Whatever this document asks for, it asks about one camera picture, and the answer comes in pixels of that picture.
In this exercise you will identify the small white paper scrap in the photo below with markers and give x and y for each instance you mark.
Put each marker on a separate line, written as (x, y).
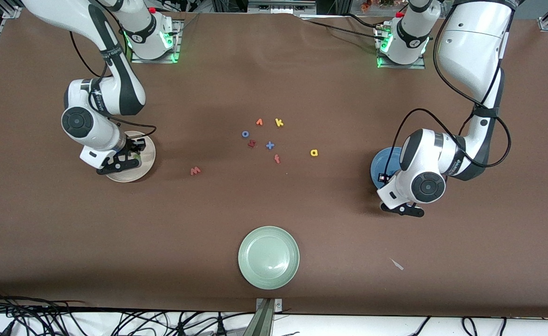
(396, 264)

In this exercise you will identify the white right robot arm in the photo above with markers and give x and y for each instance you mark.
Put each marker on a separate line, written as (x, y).
(101, 135)

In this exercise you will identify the pink-red foam letter w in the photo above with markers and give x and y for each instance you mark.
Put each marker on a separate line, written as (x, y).
(195, 171)

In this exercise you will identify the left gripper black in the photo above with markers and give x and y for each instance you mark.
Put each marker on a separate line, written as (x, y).
(386, 176)

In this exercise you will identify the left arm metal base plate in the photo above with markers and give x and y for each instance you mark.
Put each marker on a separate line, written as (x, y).
(402, 66)

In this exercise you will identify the grey metal box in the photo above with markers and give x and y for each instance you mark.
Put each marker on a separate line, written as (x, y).
(281, 5)

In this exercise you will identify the beige round plate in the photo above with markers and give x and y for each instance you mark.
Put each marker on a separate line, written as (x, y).
(146, 163)

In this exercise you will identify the blue round plate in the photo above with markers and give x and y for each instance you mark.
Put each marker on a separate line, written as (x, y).
(378, 163)

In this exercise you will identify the pale green round plate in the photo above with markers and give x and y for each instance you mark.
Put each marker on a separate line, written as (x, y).
(268, 257)

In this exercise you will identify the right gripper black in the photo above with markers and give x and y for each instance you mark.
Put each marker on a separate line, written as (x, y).
(129, 148)

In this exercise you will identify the small orange objects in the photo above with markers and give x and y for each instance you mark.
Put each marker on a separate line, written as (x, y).
(367, 4)

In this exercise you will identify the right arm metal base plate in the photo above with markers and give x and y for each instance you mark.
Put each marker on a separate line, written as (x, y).
(178, 46)

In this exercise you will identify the brown table cover sheet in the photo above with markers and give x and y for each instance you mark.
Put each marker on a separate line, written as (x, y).
(274, 210)

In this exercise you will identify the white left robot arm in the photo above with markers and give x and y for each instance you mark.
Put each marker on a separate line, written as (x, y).
(430, 149)

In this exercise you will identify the aluminium camera mount post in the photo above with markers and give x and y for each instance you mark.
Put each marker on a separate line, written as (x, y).
(264, 322)

